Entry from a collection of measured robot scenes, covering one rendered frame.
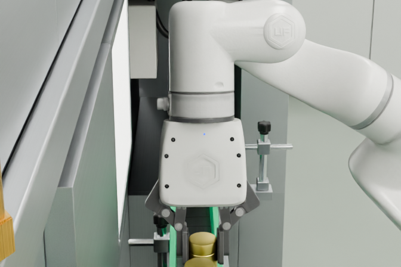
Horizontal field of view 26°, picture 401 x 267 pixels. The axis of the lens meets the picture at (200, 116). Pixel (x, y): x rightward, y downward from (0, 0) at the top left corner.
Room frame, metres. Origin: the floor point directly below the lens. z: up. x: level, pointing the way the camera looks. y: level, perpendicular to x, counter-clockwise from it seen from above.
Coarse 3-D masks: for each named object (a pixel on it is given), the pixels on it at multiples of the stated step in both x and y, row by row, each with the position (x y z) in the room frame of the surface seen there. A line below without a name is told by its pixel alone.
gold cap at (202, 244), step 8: (200, 232) 0.92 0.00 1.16; (208, 232) 0.92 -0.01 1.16; (192, 240) 0.90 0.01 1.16; (200, 240) 0.90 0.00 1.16; (208, 240) 0.90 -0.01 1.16; (216, 240) 0.90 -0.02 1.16; (192, 248) 0.89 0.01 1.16; (200, 248) 0.89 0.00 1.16; (208, 248) 0.89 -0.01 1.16; (216, 248) 0.90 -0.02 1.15; (192, 256) 0.89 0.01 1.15; (200, 256) 0.89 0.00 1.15; (208, 256) 0.89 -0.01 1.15; (216, 256) 0.90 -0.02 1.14; (216, 264) 0.90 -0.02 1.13
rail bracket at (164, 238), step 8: (160, 216) 1.25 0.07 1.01; (160, 224) 1.25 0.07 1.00; (160, 232) 1.26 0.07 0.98; (168, 232) 1.28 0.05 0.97; (128, 240) 1.26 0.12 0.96; (136, 240) 1.26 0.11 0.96; (144, 240) 1.26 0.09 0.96; (152, 240) 1.26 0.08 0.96; (160, 240) 1.25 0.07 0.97; (168, 240) 1.25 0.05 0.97; (160, 248) 1.25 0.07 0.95; (168, 248) 1.25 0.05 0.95; (160, 256) 1.26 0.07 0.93; (160, 264) 1.26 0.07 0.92
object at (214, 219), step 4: (212, 208) 1.37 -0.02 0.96; (216, 208) 1.37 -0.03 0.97; (212, 212) 1.36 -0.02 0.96; (216, 212) 1.35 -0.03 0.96; (212, 216) 1.35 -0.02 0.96; (216, 216) 1.34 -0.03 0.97; (212, 220) 1.35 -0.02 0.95; (216, 220) 1.33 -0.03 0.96; (212, 224) 1.35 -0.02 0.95; (216, 224) 1.31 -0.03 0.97; (212, 228) 1.35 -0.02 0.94; (216, 228) 1.30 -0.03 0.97; (212, 232) 1.38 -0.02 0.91; (216, 232) 1.28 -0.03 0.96; (216, 236) 1.27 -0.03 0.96
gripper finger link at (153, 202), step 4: (156, 184) 0.92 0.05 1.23; (156, 188) 0.92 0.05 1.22; (152, 192) 0.91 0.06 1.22; (156, 192) 0.91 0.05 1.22; (148, 196) 0.92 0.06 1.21; (152, 196) 0.91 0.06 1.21; (156, 196) 0.91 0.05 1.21; (148, 200) 0.91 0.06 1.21; (152, 200) 0.91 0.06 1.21; (156, 200) 0.91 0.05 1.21; (148, 204) 0.91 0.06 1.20; (152, 204) 0.91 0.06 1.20; (156, 204) 0.91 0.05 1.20; (160, 204) 0.91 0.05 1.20; (164, 204) 0.92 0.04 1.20; (148, 208) 0.91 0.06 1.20; (152, 208) 0.91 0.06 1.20; (156, 208) 0.91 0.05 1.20; (160, 208) 0.91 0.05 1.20; (168, 208) 0.91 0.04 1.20; (156, 212) 0.91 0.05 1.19; (160, 212) 0.91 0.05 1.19
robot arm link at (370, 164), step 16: (400, 80) 1.03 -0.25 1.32; (400, 96) 1.00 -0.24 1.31; (384, 112) 0.99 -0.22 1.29; (400, 112) 0.99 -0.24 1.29; (368, 128) 0.99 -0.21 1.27; (384, 128) 0.99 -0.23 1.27; (400, 128) 0.99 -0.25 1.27; (368, 144) 1.04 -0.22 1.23; (384, 144) 1.01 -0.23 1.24; (400, 144) 1.00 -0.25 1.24; (352, 160) 1.04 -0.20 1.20; (368, 160) 1.02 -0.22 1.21; (384, 160) 1.01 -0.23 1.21; (400, 160) 1.01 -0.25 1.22; (368, 176) 1.02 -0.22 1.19; (384, 176) 1.01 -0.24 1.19; (400, 176) 1.01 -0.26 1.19; (368, 192) 1.01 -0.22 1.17; (384, 192) 1.01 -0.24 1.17; (400, 192) 1.02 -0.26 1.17; (384, 208) 1.00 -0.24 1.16; (400, 208) 0.99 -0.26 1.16; (400, 224) 0.98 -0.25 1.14
